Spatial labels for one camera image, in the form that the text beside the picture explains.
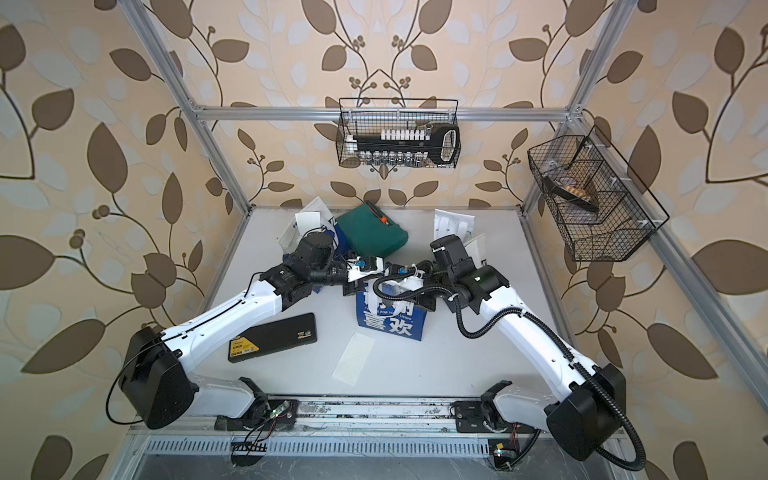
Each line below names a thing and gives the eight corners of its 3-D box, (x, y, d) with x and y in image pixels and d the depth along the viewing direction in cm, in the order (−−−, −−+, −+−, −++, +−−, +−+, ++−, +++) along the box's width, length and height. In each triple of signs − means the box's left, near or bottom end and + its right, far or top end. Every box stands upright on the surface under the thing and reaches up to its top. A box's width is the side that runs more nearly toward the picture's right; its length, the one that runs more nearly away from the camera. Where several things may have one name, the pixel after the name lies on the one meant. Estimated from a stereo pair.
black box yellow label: (235, 366, 84) (228, 361, 81) (236, 339, 89) (229, 333, 86) (319, 340, 89) (315, 334, 85) (315, 316, 94) (312, 309, 90)
